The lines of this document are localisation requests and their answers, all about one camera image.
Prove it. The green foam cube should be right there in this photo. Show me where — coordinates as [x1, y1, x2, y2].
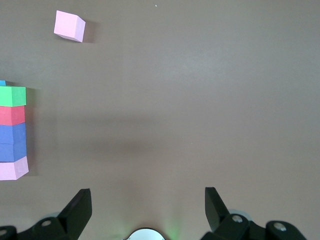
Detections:
[0, 85, 27, 108]

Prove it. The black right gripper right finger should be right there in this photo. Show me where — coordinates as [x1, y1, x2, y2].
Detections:
[201, 186, 267, 240]

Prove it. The brown table mat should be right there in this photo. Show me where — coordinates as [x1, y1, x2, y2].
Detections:
[0, 0, 320, 240]

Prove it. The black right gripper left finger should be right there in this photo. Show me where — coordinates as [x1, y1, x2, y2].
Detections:
[18, 188, 93, 240]

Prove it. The purple foam cube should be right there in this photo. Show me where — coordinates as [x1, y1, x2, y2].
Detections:
[0, 141, 28, 163]
[0, 122, 27, 146]

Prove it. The pink foam cube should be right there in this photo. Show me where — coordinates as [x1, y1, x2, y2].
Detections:
[53, 9, 87, 43]
[0, 156, 30, 181]

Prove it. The red foam cube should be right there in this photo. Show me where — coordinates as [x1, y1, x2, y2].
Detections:
[0, 105, 26, 126]

